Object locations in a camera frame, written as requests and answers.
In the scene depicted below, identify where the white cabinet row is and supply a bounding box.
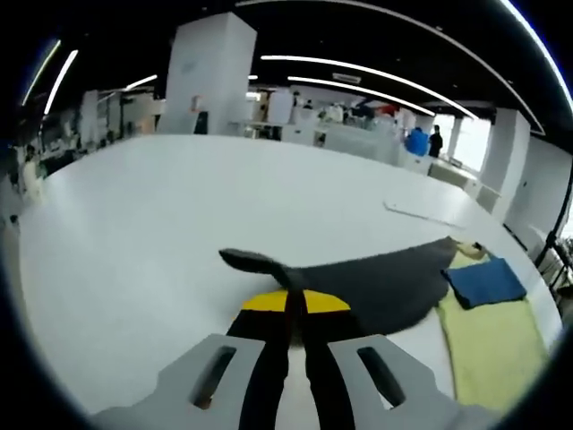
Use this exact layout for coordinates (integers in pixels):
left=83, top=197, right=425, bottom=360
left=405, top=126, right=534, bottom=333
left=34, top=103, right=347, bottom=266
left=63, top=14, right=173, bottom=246
left=286, top=123, right=404, bottom=162

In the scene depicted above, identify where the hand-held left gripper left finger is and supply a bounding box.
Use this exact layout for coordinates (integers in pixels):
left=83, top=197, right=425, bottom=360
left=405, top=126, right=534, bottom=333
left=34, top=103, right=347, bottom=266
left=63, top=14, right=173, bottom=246
left=96, top=288, right=293, bottom=430

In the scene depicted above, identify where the yellow blue grey garment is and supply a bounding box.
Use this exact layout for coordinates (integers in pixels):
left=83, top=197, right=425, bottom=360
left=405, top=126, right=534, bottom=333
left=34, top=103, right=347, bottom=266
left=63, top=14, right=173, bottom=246
left=218, top=236, right=551, bottom=412

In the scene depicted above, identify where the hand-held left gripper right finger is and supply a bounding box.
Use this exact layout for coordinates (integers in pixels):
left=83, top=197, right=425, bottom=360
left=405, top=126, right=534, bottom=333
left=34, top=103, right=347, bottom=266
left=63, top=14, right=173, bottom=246
left=302, top=289, right=498, bottom=430

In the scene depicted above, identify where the ceiling light strip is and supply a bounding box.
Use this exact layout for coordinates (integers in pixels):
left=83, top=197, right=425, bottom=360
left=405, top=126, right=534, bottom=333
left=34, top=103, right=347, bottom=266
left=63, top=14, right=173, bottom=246
left=43, top=48, right=80, bottom=116
left=287, top=75, right=437, bottom=117
left=260, top=54, right=480, bottom=122

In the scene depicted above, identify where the white lab counter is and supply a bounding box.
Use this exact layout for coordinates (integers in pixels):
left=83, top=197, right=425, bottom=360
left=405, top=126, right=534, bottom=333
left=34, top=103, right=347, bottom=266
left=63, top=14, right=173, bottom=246
left=427, top=159, right=481, bottom=199

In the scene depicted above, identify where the narrow white pillar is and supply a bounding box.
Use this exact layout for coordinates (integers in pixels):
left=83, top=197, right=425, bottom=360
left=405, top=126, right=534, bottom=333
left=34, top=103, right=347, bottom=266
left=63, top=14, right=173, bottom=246
left=478, top=108, right=532, bottom=226

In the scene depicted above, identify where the wide white pillar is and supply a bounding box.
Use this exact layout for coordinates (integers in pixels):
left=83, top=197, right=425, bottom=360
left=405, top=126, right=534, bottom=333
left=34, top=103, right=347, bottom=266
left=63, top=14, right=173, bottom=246
left=165, top=12, right=259, bottom=136

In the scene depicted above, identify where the black tripod stand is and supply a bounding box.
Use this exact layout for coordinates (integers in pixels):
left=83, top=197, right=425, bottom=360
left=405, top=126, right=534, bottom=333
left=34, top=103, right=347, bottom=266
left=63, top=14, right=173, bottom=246
left=532, top=176, right=573, bottom=288

